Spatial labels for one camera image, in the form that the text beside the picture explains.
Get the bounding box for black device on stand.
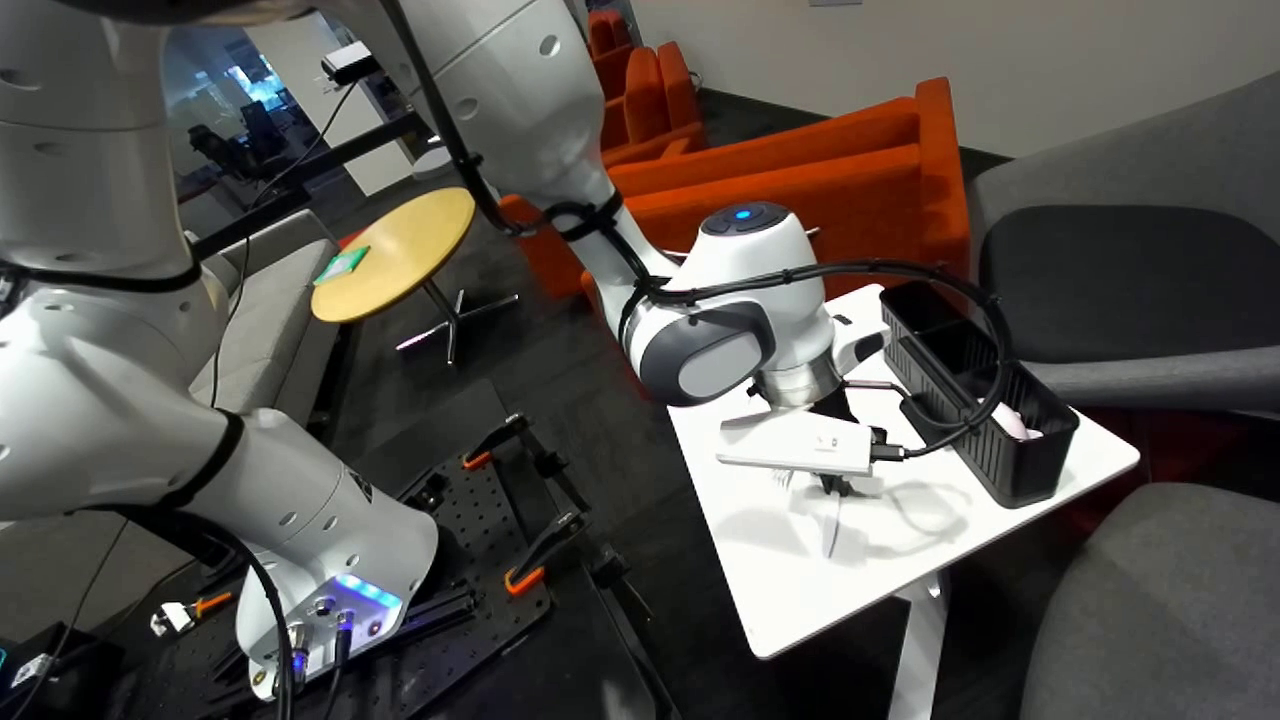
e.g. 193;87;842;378
317;35;384;87

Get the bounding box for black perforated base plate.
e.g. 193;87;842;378
195;448;561;720

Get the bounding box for black base cable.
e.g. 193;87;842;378
112;498;350;720

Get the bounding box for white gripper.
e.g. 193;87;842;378
717;414;887;530

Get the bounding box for green card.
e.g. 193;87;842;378
311;236;379;289

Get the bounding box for white item in box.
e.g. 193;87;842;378
997;404;1050;448

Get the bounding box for black cutlery box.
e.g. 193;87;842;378
875;275;1083;513

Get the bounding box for black metal bar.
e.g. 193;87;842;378
179;107;438;267

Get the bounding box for white table leg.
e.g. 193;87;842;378
885;574;952;720

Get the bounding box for grey upholstered chair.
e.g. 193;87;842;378
1017;482;1280;720

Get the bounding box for grey armchair with dark cushion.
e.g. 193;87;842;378
963;68;1280;421

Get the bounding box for small white orange connector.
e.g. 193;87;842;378
149;587;239;639

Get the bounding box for round yellow wooden table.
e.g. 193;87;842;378
308;183;526;373

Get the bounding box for large orange armchair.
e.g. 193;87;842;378
598;75;970;314

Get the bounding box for black clamp with orange handle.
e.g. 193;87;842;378
454;407;593;522
498;508;630;608

